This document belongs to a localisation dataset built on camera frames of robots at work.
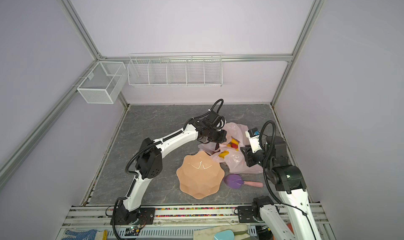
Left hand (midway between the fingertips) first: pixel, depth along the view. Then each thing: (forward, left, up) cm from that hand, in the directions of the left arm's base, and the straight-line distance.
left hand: (227, 141), depth 86 cm
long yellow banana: (-12, +4, +10) cm, 16 cm away
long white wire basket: (+45, +28, +17) cm, 56 cm away
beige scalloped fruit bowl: (-14, +16, -11) cm, 24 cm away
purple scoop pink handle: (-18, -2, -11) cm, 22 cm away
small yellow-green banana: (+4, -6, -10) cm, 12 cm away
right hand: (-10, -6, +12) cm, 16 cm away
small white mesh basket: (+42, +75, +12) cm, 87 cm away
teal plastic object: (-41, +7, -11) cm, 43 cm away
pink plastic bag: (-13, +2, +12) cm, 17 cm away
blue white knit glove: (-36, +65, -11) cm, 75 cm away
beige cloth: (-41, +7, -11) cm, 43 cm away
